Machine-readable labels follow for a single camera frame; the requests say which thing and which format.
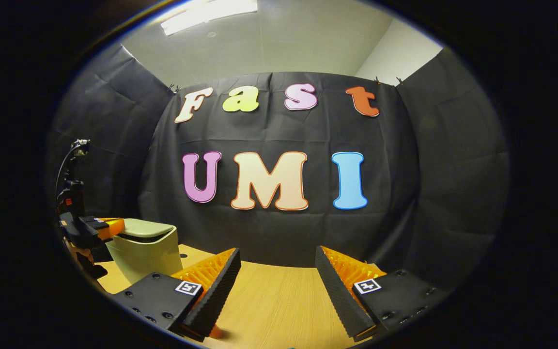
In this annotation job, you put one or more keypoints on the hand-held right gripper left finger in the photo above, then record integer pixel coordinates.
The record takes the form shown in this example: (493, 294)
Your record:
(218, 291)

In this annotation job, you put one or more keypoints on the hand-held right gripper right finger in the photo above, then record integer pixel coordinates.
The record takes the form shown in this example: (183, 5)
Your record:
(334, 291)

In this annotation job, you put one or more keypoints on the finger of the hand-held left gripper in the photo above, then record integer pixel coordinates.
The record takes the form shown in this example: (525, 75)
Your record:
(112, 228)

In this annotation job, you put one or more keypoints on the green desktop garbage bin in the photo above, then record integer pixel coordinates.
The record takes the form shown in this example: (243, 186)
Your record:
(146, 252)

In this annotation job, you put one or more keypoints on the wooden desktop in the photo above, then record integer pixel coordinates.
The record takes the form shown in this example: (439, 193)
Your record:
(274, 305)

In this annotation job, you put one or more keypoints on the black backdrop clip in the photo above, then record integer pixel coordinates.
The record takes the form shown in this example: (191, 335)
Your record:
(175, 88)

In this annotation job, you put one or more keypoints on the black backdrop cloth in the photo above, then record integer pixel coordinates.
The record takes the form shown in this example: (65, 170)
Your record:
(284, 131)

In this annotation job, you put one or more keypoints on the ceiling light panel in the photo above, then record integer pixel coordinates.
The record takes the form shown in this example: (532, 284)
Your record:
(206, 13)

